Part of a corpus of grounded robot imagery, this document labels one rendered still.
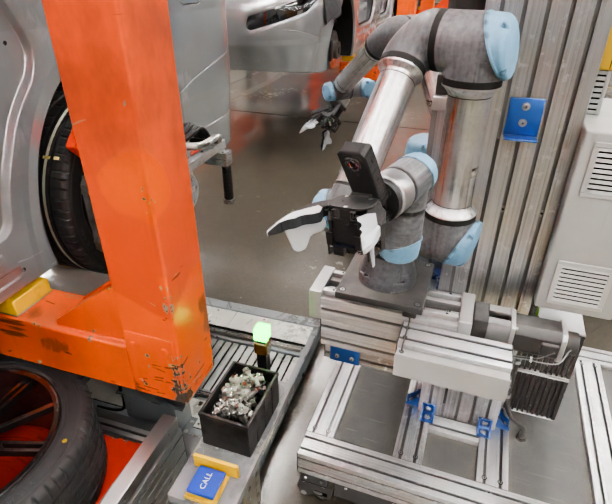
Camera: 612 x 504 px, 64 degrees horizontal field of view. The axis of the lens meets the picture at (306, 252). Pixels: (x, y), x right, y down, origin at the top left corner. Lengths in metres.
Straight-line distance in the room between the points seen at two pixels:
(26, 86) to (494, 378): 1.38
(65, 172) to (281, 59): 2.75
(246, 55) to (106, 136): 3.13
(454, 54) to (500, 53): 0.08
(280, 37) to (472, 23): 3.13
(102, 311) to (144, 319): 0.15
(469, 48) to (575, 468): 1.31
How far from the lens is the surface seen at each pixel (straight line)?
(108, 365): 1.47
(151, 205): 1.07
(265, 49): 4.09
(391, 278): 1.25
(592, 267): 1.37
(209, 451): 1.40
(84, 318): 1.44
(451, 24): 1.04
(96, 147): 1.09
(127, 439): 1.72
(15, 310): 1.60
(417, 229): 0.89
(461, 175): 1.10
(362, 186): 0.72
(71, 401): 1.55
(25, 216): 1.56
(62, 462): 1.41
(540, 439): 1.86
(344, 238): 0.72
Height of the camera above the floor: 1.54
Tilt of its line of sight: 31 degrees down
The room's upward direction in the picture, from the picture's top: straight up
